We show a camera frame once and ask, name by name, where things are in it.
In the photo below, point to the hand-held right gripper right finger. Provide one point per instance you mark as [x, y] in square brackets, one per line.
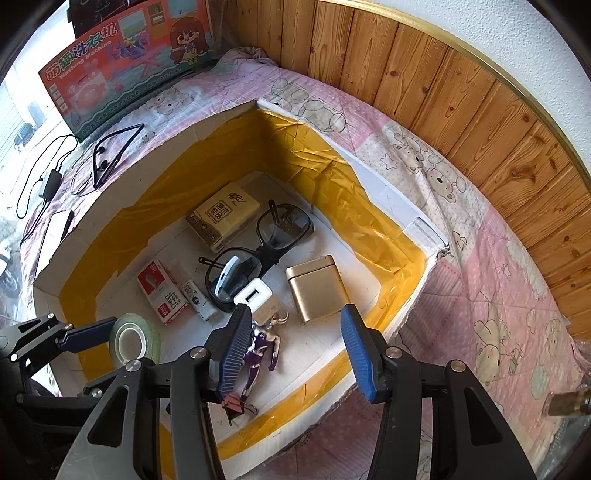
[362, 355]

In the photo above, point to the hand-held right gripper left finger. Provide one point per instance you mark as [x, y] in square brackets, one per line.
[233, 355]

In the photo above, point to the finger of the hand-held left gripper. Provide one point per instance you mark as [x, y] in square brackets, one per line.
[87, 333]
[69, 398]

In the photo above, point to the small white printed tube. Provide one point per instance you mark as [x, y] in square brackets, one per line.
[199, 300]

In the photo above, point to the green tape roll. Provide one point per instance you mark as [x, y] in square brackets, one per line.
[152, 344]

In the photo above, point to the white charger plug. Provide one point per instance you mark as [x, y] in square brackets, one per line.
[256, 290]

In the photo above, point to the gold metal tin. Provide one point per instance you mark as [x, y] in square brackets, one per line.
[318, 290]

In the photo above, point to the red white staples box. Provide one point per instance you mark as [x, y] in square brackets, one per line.
[159, 286]

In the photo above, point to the black frame glasses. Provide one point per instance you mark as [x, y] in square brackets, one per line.
[281, 230]

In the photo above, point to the beige tissue pack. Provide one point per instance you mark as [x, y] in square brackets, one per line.
[226, 212]

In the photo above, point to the white cardboard box yellow tape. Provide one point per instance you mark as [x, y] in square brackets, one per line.
[323, 157]

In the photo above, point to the white flat tablet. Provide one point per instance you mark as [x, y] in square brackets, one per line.
[53, 240]

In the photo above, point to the pink printed blanket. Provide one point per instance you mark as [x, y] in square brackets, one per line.
[485, 286]

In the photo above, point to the black neckband earphones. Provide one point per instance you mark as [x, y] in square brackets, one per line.
[111, 165]

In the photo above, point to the glass bottle metal cap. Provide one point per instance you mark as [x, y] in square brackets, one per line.
[568, 402]

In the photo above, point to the clear bubble wrap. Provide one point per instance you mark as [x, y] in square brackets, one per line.
[575, 443]

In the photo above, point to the washing machine toy box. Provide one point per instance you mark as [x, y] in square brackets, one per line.
[129, 60]

